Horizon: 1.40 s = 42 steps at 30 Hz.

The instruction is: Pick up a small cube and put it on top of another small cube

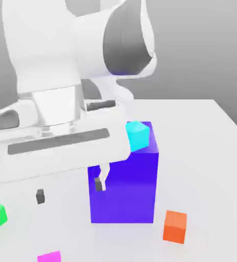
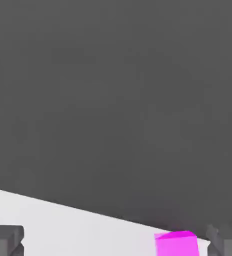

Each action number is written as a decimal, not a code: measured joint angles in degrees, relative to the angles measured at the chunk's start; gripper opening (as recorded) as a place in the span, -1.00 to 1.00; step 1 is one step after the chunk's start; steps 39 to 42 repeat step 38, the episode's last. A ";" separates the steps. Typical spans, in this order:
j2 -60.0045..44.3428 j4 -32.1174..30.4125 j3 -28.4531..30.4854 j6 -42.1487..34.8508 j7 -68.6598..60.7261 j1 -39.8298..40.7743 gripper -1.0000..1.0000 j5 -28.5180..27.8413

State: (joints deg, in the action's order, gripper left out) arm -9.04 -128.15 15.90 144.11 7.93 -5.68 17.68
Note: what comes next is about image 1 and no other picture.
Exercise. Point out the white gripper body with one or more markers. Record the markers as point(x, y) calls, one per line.
point(69, 157)

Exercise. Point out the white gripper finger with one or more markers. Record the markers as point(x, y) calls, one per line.
point(105, 174)
point(40, 197)

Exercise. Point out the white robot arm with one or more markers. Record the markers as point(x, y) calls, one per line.
point(48, 51)

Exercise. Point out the small cyan cube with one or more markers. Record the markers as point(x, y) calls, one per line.
point(138, 136)

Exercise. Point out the small magenta cube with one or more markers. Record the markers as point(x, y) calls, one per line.
point(49, 257)

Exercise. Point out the small orange cube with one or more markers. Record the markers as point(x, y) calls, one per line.
point(174, 227)

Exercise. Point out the large blue box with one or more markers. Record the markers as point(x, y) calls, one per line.
point(128, 188)

